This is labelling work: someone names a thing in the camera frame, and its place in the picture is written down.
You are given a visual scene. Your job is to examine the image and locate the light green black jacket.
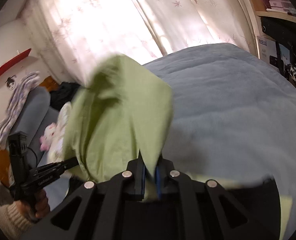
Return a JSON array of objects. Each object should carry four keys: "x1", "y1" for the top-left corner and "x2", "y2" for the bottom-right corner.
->
[{"x1": 63, "y1": 54, "x2": 295, "y2": 240}]

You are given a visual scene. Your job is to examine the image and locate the person's left hand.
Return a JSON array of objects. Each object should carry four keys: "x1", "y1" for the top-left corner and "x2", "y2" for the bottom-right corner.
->
[{"x1": 15, "y1": 190, "x2": 51, "y2": 222}]

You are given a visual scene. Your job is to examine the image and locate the white puffer jacket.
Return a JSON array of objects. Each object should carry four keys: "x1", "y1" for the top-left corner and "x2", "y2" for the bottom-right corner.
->
[{"x1": 47, "y1": 102, "x2": 72, "y2": 163}]

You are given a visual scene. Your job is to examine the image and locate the folded floral quilt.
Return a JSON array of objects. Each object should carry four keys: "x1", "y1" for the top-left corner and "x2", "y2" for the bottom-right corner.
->
[{"x1": 0, "y1": 71, "x2": 40, "y2": 145}]

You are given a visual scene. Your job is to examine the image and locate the pink white plush toy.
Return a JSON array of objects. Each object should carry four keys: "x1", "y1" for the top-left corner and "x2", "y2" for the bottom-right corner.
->
[{"x1": 40, "y1": 122, "x2": 59, "y2": 151}]

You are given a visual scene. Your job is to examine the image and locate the grey-blue pillow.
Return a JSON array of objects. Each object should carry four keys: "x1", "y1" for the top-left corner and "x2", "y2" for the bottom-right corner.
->
[{"x1": 13, "y1": 86, "x2": 59, "y2": 167}]

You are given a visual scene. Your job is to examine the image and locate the blue fleece bed blanket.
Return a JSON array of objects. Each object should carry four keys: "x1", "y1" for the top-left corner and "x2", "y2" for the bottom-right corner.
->
[{"x1": 20, "y1": 42, "x2": 296, "y2": 238}]

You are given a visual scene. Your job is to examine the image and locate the black garment by pillows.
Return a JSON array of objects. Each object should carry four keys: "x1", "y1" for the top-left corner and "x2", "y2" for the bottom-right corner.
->
[{"x1": 49, "y1": 82, "x2": 80, "y2": 111}]

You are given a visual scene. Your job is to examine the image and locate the white floral curtain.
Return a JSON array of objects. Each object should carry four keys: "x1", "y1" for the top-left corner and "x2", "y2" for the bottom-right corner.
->
[{"x1": 20, "y1": 0, "x2": 256, "y2": 84}]

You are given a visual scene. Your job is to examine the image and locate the white cardboard box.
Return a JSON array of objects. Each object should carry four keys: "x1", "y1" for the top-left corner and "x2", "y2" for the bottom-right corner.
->
[{"x1": 257, "y1": 36, "x2": 290, "y2": 72}]

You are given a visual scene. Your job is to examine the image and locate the wooden bookshelf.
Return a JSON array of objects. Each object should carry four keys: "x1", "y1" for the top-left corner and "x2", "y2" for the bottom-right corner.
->
[{"x1": 250, "y1": 0, "x2": 296, "y2": 23}]

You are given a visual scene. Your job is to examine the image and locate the pink boxes on shelf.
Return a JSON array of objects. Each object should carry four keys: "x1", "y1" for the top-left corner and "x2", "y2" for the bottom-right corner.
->
[{"x1": 263, "y1": 0, "x2": 295, "y2": 12}]

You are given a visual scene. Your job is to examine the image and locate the red wall shelf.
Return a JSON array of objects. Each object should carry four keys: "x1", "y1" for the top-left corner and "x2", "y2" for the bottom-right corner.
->
[{"x1": 0, "y1": 48, "x2": 32, "y2": 76}]

